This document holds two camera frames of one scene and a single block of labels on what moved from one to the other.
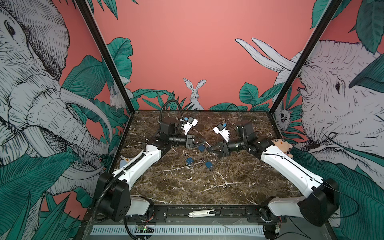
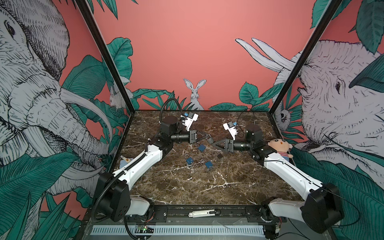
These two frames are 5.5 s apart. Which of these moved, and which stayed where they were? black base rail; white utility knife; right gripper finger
Moved: right gripper finger
Stayed: black base rail; white utility knife
